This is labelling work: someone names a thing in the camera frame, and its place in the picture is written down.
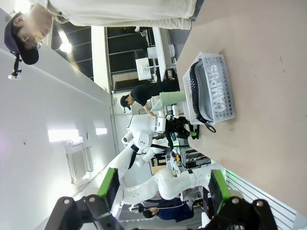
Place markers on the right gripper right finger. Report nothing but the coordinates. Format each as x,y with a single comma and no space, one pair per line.
219,189

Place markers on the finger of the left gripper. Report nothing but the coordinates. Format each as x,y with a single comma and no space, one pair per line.
189,123
194,134

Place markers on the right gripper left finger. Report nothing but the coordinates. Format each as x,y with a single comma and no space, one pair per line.
109,187

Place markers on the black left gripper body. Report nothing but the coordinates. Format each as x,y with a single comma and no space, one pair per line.
176,127

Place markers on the light green cylindrical cup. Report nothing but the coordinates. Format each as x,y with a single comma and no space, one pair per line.
170,100

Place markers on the grey CAMPUS pencil case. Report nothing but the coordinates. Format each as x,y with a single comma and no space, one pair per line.
206,95

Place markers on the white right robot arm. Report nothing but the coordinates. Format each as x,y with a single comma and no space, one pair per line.
165,184

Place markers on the person's left forearm cream sleeve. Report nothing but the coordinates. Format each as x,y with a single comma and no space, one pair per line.
156,24

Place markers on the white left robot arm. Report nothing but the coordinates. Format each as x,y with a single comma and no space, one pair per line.
141,134

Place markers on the white perforated plastic basket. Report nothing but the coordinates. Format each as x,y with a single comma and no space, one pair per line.
227,95

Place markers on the white ceiling air conditioner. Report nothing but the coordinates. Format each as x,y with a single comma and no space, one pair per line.
76,163

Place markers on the person in black t-shirt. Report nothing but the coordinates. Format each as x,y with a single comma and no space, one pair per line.
146,92

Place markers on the person in blue top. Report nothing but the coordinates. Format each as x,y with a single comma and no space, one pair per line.
172,210

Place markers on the rectangular ceiling light panel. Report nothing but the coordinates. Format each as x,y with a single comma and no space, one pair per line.
101,131
63,135

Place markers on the white table with grey legs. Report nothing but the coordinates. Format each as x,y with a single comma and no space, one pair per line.
159,55

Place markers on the person in cream sweater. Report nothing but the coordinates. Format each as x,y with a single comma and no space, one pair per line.
120,9

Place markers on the aluminium profile rail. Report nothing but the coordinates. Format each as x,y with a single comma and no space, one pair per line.
251,189

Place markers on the camera on black clamp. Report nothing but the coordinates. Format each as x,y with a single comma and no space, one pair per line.
16,69

